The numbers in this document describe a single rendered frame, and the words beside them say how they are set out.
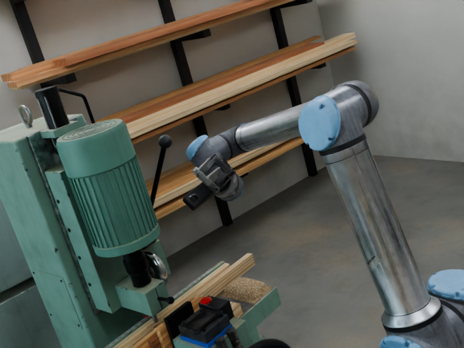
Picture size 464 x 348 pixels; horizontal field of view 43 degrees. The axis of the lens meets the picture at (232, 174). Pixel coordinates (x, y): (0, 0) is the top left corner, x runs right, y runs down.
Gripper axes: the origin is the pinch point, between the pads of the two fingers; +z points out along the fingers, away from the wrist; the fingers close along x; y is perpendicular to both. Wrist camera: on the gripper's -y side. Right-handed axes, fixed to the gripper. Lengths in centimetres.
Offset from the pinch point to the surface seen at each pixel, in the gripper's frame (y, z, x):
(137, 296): -34.1, -3.1, 9.1
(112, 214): -20.1, 13.1, -5.4
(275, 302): -13.2, -27.4, 35.0
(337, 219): 29, -279, 16
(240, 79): 54, -235, -93
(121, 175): -11.7, 15.0, -9.8
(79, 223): -29.7, 4.6, -13.6
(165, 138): 1.7, 8.1, -10.5
